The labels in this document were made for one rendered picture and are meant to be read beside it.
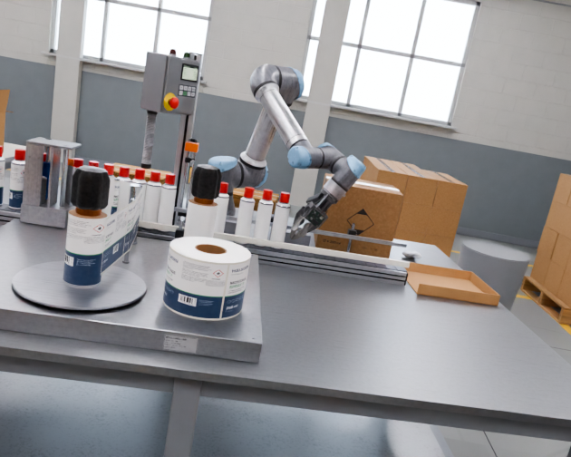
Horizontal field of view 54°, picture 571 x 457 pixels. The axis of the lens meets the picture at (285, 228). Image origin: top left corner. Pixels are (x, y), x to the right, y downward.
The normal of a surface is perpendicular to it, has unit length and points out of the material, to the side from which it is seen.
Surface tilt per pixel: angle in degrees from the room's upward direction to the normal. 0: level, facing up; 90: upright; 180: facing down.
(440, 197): 90
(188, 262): 90
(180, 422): 90
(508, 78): 90
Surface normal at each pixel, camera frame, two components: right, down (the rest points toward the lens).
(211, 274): 0.22, 0.28
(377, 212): -0.02, 0.24
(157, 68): -0.51, 0.12
